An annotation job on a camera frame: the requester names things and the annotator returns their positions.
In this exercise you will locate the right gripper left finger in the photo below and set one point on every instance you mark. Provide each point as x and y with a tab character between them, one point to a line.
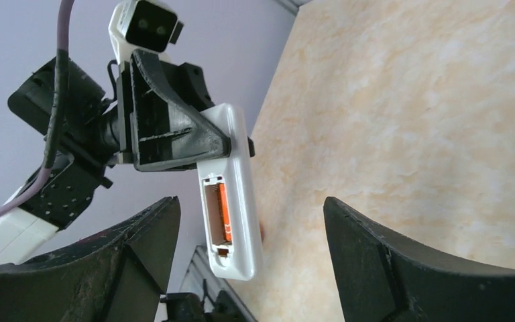
117	274

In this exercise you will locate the orange battery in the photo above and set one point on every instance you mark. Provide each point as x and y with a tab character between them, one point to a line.
224	212

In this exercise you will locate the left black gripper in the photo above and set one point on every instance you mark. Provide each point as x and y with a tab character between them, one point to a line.
159	124

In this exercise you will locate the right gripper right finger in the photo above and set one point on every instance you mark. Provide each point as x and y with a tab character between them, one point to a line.
382	275

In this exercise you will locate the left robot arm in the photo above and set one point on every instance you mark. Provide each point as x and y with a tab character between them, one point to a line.
78	123

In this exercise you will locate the white remote with buttons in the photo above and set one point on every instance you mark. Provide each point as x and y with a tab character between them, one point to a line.
242	258

